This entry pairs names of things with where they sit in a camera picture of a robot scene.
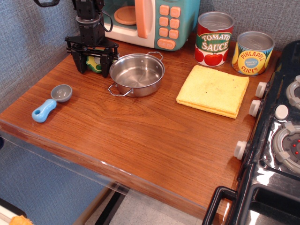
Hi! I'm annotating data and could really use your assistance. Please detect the black braided cable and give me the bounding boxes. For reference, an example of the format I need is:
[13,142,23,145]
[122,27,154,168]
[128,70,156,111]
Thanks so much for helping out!
[33,0,60,8]

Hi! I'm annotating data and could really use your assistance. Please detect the green toy capsicum slice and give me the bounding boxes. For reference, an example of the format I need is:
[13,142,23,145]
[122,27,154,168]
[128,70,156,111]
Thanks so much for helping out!
[86,56,102,74]

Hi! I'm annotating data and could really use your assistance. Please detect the tomato sauce can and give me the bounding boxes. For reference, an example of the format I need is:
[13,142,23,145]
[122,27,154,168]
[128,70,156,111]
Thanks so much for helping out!
[194,11,235,67]

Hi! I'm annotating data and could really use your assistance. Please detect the white stove knob middle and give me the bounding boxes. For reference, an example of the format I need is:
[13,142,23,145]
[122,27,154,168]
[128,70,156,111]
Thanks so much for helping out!
[248,100,261,117]

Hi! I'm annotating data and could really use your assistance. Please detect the orange microwave plate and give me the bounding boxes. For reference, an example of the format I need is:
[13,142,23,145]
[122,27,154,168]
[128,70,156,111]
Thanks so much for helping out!
[114,6,136,25]

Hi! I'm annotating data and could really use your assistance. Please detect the blue grey toy scoop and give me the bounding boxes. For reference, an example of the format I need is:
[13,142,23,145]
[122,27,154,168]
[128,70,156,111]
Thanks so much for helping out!
[31,84,73,123]

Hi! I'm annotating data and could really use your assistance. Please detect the white stove knob rear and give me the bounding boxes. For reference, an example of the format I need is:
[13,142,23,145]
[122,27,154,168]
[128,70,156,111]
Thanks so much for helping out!
[255,82,267,98]

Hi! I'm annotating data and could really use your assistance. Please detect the pineapple slices can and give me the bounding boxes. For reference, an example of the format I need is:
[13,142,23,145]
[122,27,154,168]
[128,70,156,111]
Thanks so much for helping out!
[232,31,275,75]

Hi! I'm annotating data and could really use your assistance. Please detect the white stove knob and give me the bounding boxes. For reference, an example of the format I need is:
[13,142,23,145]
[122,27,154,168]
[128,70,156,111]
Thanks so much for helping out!
[234,141,247,160]
[248,100,261,117]
[255,82,267,98]

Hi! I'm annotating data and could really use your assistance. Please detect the white stove knob front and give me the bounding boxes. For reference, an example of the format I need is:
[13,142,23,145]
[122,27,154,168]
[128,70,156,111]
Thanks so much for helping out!
[234,141,247,160]

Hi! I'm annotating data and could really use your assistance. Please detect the steel pot with handles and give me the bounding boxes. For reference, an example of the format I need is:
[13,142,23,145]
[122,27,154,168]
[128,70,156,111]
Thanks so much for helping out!
[108,52,165,98]

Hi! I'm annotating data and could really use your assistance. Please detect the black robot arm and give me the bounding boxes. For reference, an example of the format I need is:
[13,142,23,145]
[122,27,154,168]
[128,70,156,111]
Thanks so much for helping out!
[65,0,119,77]

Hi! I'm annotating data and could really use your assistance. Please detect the yellow folded cloth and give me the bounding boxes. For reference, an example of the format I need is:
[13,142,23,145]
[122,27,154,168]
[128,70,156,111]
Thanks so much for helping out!
[176,65,249,119]

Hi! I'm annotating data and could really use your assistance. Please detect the black toy stove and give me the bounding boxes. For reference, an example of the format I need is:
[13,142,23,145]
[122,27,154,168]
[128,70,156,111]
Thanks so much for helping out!
[203,41,300,225]

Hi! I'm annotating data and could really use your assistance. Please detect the teal toy microwave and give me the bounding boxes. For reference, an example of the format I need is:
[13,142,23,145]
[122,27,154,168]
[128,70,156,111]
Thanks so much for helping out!
[103,0,200,51]

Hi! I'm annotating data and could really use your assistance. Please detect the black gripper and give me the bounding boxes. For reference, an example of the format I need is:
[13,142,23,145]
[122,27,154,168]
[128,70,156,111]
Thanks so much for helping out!
[65,22,119,78]

